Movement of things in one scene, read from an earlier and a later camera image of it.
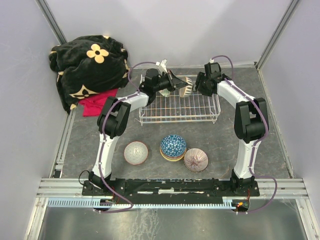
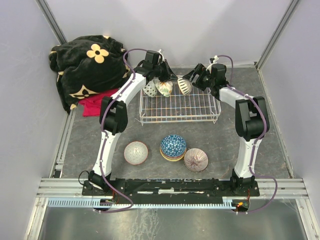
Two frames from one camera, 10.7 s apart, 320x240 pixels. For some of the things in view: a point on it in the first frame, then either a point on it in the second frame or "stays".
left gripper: [175, 82] to [171, 76]
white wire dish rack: [175, 108] stays
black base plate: [172, 190] stays
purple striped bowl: [195, 160] stays
